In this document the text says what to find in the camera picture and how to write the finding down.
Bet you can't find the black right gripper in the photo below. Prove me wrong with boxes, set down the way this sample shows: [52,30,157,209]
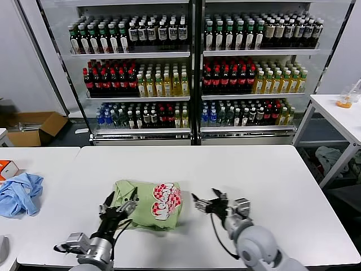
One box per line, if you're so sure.
[191,187,235,224]

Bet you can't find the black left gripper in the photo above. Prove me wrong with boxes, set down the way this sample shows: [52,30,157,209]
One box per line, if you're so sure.
[97,186,140,241]

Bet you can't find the green T-shirt red print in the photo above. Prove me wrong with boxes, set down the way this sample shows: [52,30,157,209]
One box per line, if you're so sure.
[113,179,184,231]

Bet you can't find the grey clothes heap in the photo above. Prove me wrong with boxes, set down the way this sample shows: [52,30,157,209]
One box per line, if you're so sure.
[315,146,350,179]

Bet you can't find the white cabinet shelf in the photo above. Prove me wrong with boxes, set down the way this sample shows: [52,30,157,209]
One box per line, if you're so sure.
[199,126,296,138]
[201,93,307,101]
[70,51,191,59]
[86,96,191,102]
[202,49,321,56]
[93,128,192,139]

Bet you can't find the crumpled light blue shirt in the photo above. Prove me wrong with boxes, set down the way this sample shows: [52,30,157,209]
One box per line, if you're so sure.
[0,172,45,218]

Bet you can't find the grey crate red trim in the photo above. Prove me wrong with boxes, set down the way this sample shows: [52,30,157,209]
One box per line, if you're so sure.
[299,147,325,184]

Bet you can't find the open cardboard box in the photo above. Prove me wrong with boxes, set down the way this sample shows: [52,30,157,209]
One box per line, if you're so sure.
[5,111,69,148]

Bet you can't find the orange and white box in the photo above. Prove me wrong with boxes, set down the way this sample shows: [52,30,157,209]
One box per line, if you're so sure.
[0,160,20,181]

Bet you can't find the bundle of metal rods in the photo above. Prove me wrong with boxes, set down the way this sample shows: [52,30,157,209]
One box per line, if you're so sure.
[17,122,43,132]

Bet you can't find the grey rounded device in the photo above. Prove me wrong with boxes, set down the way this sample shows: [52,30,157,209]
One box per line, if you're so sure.
[0,235,10,264]

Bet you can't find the white stool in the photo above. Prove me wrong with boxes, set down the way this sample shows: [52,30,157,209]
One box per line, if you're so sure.
[0,128,14,148]

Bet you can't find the black bulky item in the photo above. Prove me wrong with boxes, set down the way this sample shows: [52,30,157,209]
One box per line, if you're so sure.
[0,98,18,129]

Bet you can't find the open glass cabinet door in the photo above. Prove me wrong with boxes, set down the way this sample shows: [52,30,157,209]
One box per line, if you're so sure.
[15,0,95,142]
[293,0,356,142]

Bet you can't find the white side table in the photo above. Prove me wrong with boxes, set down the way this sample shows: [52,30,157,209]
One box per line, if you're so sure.
[292,94,361,190]

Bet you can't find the green cap tea bottle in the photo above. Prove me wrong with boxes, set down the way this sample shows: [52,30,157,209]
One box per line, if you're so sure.
[214,23,224,51]
[107,23,120,54]
[244,23,255,51]
[87,24,100,55]
[78,24,90,55]
[97,24,110,54]
[254,22,265,51]
[117,23,130,54]
[234,23,244,51]
[204,24,214,51]
[69,25,81,55]
[224,23,235,51]

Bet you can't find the clear beaker orange contents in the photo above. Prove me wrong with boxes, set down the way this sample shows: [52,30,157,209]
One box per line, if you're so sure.
[335,90,353,109]

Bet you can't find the dark tea bottle white label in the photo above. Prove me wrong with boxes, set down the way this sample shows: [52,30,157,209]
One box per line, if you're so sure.
[293,19,304,47]
[302,19,314,47]
[177,18,188,46]
[128,21,139,47]
[147,20,157,47]
[283,19,294,47]
[157,19,168,47]
[168,19,178,46]
[137,20,148,47]
[312,18,324,47]

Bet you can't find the dark tea bottle beige label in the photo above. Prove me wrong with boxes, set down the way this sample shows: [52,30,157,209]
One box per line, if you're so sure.
[274,19,285,48]
[264,20,275,48]

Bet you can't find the clear plastic container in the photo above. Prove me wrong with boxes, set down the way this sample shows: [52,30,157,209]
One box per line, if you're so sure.
[351,79,361,103]

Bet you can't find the white beverage display cabinet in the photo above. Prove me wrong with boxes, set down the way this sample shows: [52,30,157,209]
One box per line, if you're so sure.
[196,0,355,147]
[53,0,197,147]

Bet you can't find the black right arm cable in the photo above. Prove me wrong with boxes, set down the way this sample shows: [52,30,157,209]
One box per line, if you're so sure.
[210,213,242,260]

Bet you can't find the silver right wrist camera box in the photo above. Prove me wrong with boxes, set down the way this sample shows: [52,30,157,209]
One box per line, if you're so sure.
[233,198,252,218]

